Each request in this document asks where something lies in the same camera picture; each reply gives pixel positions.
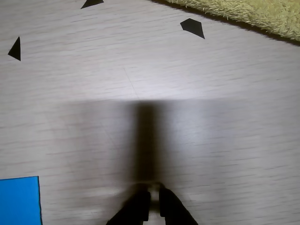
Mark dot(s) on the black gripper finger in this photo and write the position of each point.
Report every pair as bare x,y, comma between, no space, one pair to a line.
138,208
173,208

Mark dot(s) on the yellow towel with black trim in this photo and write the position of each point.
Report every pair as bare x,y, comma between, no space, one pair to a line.
246,11

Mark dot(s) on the blue paper sheet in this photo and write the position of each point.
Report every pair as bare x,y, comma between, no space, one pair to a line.
18,201

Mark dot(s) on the black pentagon tape marker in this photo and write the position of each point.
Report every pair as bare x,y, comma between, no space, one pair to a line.
193,27

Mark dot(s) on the black triangle tape marker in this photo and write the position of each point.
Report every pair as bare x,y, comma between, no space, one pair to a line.
91,2
15,49

